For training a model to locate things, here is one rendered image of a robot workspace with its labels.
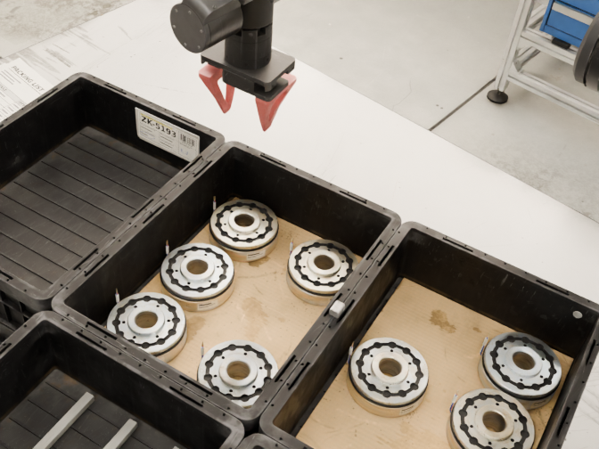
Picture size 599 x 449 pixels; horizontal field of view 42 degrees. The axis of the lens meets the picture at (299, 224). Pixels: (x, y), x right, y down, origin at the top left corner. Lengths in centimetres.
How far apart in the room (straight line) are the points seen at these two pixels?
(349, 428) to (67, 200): 57
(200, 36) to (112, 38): 101
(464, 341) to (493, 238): 38
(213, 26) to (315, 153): 73
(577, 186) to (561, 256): 133
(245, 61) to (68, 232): 42
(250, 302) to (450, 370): 29
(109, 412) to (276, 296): 28
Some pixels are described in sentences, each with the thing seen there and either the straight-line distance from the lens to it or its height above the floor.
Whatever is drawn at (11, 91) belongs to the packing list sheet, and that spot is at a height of 70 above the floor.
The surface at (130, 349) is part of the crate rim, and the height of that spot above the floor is 93.
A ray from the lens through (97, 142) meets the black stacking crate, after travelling 137.
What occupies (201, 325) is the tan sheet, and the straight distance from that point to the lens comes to 109.
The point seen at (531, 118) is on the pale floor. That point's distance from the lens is 304.
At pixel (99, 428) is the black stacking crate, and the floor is 83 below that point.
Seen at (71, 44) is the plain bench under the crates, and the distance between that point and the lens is 187.
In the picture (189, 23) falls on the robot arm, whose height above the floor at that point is 124.
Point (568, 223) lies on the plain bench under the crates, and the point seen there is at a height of 70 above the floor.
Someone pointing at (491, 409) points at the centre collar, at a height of 87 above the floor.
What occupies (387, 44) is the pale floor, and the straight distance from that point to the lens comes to 328.
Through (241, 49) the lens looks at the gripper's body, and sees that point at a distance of 95.
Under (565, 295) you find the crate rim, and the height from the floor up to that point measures 93.
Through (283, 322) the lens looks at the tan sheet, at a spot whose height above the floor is 83.
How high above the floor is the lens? 169
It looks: 45 degrees down
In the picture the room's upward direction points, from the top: 7 degrees clockwise
